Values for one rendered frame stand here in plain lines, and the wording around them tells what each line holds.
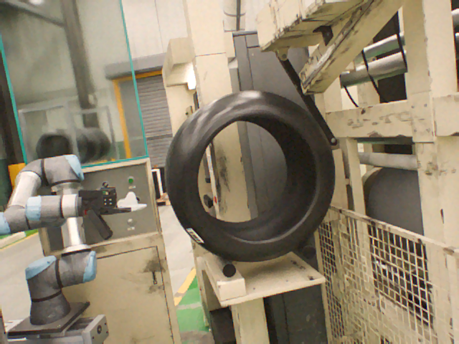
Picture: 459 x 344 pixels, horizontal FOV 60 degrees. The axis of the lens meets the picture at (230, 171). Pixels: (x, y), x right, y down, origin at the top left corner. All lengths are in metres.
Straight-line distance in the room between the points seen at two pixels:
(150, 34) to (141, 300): 9.86
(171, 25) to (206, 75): 9.71
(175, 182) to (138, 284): 0.90
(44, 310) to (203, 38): 1.23
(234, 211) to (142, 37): 10.07
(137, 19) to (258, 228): 10.37
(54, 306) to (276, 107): 1.15
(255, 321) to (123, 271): 0.67
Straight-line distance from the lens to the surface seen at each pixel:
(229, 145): 1.64
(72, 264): 1.73
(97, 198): 1.33
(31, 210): 1.37
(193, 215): 1.25
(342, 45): 1.35
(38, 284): 1.76
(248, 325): 1.84
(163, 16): 11.45
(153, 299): 2.08
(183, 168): 1.23
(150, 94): 11.27
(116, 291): 2.07
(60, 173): 1.78
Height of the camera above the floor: 1.36
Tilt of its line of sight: 6 degrees down
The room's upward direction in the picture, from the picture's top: 9 degrees counter-clockwise
